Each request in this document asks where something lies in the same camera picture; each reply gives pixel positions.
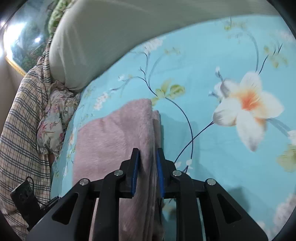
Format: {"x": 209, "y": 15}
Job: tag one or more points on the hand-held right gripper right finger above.
{"x": 160, "y": 172}

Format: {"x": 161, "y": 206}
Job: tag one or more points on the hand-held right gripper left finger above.
{"x": 135, "y": 172}

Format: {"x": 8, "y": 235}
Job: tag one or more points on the pink fuzzy sweater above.
{"x": 111, "y": 143}

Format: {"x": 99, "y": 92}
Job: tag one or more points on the plaid blanket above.
{"x": 20, "y": 129}

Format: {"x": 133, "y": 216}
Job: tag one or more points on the floral ruffled quilt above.
{"x": 55, "y": 115}

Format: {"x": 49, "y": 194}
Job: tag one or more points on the blue floral bed sheet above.
{"x": 196, "y": 69}

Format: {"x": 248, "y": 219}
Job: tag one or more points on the grey-green striped pillow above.
{"x": 115, "y": 34}

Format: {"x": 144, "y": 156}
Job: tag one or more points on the framed landscape painting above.
{"x": 25, "y": 37}

